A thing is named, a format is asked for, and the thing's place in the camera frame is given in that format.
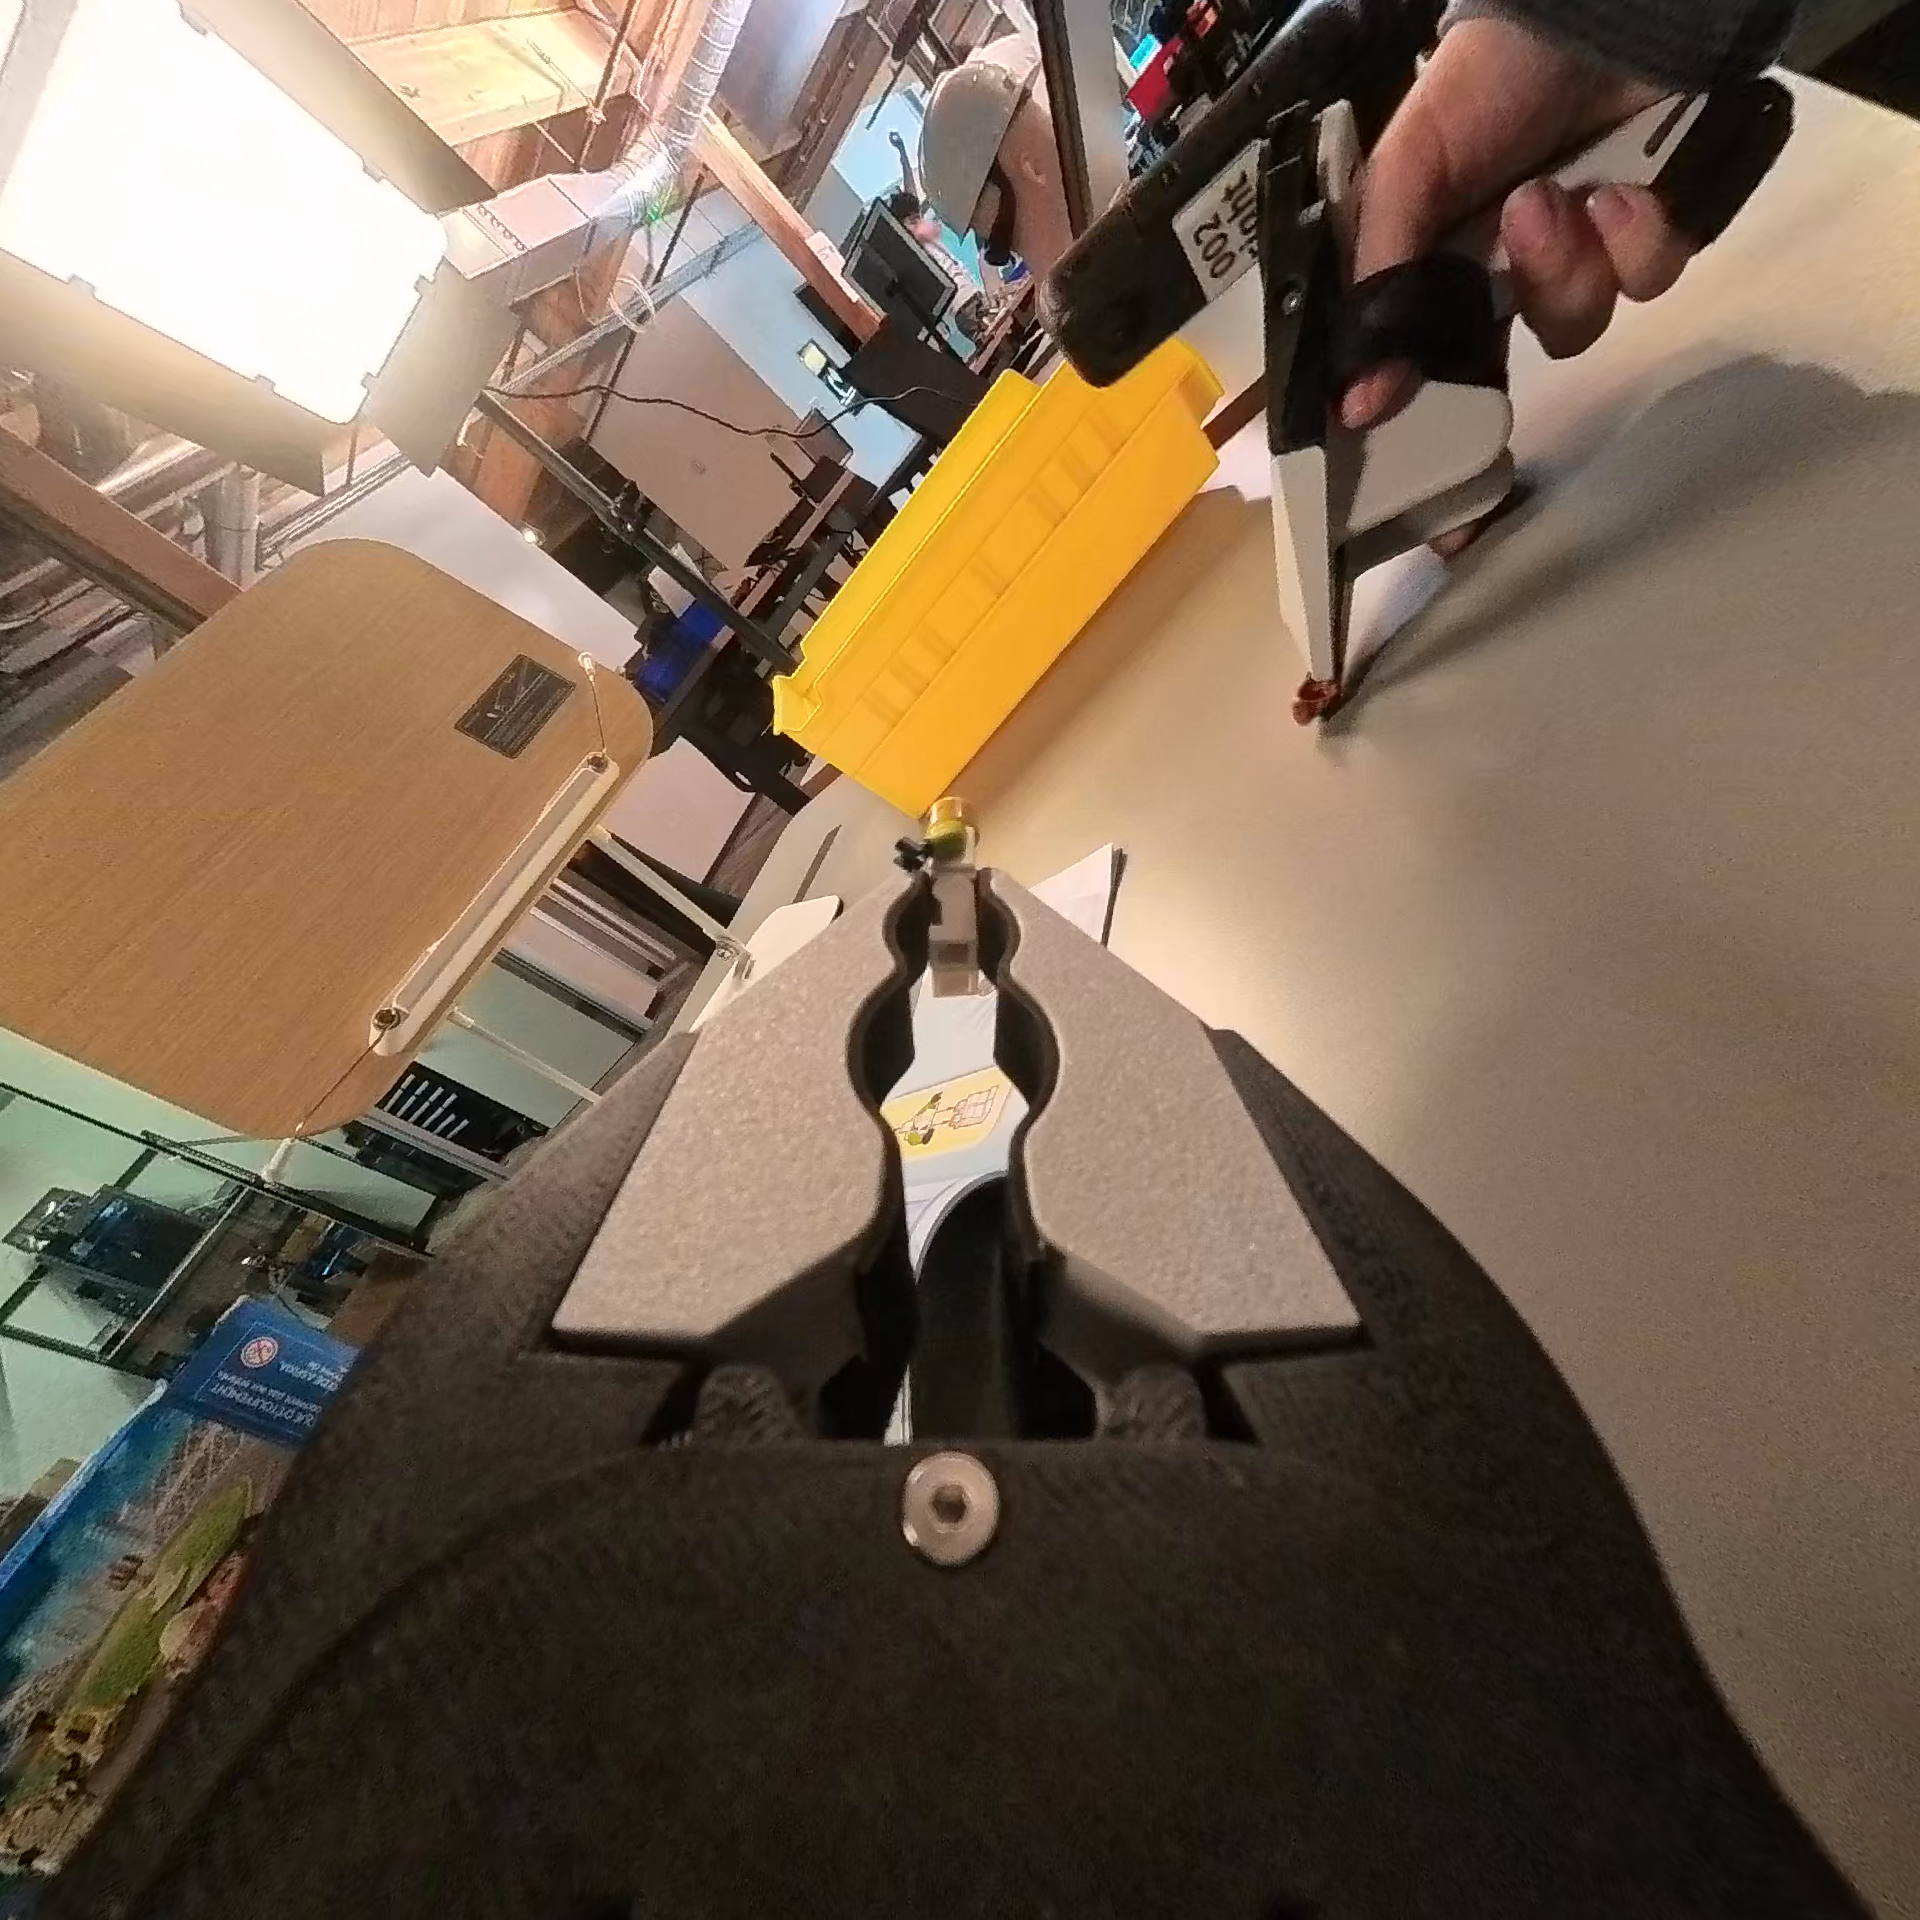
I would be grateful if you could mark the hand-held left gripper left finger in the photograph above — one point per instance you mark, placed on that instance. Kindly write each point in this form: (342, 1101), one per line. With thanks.
(734, 1186)

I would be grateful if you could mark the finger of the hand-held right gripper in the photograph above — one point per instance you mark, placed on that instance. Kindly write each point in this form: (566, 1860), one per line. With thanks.
(1306, 570)
(1387, 592)

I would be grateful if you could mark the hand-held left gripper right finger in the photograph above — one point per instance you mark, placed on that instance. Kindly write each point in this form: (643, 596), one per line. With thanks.
(1185, 1186)

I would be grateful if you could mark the dark lego minifigure cap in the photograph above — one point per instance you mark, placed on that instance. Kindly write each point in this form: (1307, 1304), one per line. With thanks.
(1317, 695)

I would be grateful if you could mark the lego instruction booklet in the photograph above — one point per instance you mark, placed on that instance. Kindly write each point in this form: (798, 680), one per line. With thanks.
(960, 1119)

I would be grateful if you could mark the yellow plastic bin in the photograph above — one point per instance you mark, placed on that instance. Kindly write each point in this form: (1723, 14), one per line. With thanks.
(1021, 570)

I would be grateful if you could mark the white lego minifigure legs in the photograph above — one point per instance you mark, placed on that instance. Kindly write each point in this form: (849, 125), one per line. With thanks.
(953, 931)

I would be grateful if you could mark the white lego minifigure torso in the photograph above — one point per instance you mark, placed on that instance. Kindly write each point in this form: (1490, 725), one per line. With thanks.
(934, 856)

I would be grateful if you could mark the blue lego box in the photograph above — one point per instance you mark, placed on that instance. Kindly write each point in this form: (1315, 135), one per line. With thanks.
(136, 1576)

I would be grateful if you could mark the person's right forearm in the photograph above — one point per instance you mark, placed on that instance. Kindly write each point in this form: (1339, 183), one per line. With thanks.
(1651, 30)

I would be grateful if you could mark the person's right hand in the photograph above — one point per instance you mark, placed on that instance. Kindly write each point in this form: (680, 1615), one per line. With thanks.
(1470, 135)

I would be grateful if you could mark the black tool cabinet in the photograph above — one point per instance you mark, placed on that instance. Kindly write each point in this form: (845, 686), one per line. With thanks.
(434, 1119)

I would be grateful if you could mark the wooden book stand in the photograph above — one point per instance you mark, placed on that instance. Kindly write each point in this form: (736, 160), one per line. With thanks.
(301, 826)

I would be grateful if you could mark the metal shelving rack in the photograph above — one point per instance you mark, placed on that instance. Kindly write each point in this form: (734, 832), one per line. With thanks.
(105, 1244)

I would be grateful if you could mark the bright rectangular light panel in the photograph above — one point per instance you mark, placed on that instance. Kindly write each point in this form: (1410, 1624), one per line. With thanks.
(182, 196)

